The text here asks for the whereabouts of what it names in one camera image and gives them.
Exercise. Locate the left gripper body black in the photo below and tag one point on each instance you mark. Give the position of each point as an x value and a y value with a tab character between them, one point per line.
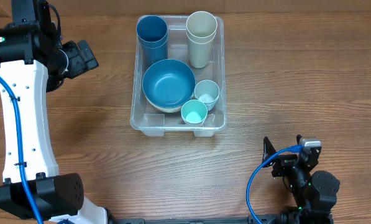
78	64

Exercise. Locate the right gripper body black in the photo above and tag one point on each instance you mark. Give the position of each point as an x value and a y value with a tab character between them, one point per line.
281	168

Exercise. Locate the light blue small cup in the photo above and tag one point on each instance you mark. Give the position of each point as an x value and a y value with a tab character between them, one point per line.
210	105

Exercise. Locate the dark blue tall cup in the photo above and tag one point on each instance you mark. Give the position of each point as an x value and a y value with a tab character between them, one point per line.
155	54
152	31

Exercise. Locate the mint green small cup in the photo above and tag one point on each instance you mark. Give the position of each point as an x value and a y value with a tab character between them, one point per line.
194	111

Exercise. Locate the grey small cup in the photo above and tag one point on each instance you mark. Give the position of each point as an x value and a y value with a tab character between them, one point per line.
207	91

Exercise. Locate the dark blue bowl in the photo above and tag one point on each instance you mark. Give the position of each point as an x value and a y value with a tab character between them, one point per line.
169	83

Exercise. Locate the cream bowl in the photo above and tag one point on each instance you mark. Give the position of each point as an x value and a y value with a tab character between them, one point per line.
167	110
169	104

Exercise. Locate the cream tall cup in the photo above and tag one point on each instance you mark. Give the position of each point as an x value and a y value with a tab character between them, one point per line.
201	27
198	53

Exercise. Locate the pink small cup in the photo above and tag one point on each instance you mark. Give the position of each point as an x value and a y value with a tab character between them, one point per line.
194	124

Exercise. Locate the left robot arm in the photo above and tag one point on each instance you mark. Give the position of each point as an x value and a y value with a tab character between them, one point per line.
33	62

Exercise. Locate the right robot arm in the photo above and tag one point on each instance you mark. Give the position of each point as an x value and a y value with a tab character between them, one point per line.
314	194

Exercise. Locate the clear plastic storage bin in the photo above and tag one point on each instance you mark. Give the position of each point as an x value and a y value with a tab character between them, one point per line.
151	121

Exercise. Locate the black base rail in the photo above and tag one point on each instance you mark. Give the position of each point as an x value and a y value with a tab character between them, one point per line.
269	219

